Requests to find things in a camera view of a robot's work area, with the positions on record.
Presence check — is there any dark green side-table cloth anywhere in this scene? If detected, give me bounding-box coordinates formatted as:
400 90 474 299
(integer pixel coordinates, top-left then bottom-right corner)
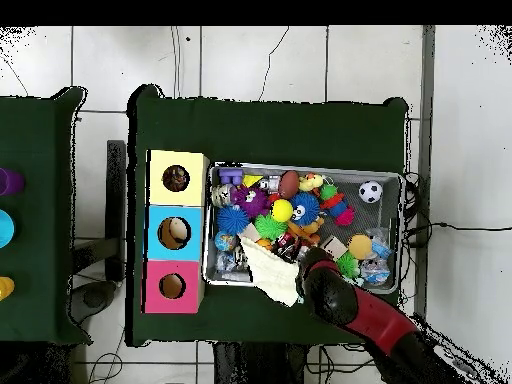
0 86 93 346

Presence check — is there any purple spiky monster toy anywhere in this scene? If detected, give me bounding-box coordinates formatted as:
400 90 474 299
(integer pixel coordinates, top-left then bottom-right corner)
230 185 270 219

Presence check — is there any black power cable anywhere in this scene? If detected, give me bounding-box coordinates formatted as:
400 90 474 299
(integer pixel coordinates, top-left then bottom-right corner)
401 171 512 249

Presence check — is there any brown toy football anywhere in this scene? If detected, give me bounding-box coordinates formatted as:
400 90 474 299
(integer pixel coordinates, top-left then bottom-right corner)
278 170 301 200

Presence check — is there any shallow mesh bin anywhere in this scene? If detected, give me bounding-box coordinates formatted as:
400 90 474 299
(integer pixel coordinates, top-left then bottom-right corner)
201 161 405 295

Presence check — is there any purple plastic cup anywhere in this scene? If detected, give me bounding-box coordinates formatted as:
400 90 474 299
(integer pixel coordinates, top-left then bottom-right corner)
0 167 26 197

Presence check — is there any yellow plastic cup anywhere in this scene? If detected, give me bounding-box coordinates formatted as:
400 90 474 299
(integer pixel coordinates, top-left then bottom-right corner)
0 276 16 302

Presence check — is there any dark green table cloth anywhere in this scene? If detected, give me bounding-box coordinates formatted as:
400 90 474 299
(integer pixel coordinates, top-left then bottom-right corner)
126 83 409 353

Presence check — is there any plain wooden cube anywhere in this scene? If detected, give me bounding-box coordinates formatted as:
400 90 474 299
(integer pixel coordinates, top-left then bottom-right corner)
319 235 348 261

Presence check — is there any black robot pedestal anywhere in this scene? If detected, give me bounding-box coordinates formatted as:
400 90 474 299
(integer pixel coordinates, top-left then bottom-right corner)
213 341 311 384

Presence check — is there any cream waffle cloth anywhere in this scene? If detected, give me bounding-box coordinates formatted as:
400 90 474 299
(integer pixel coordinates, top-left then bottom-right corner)
238 235 302 308

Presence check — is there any multicolour spiky caterpillar toy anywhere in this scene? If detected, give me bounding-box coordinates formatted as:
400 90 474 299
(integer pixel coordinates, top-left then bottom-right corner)
318 183 356 227

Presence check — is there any cyan plastic cup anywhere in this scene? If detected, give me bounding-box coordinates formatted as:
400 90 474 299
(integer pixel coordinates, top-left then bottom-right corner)
0 208 16 248

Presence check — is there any black stand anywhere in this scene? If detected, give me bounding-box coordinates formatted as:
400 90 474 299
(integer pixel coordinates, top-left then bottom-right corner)
71 139 128 283

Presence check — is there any toy hamburger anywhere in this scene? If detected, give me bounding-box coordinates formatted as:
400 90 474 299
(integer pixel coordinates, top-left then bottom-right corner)
347 233 374 261

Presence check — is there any black and white soccer ball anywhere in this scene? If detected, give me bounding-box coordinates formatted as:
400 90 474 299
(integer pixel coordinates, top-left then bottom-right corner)
358 180 384 204

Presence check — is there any yellow smiley ball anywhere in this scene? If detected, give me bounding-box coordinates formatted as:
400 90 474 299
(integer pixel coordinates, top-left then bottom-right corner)
270 198 294 223

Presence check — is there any wooden box with three holes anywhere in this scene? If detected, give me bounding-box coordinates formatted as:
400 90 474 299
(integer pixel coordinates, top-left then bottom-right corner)
143 149 210 315

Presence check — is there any blue spiky rubber ball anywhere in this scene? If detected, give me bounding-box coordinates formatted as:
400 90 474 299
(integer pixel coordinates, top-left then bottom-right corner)
290 191 321 227
216 205 250 235

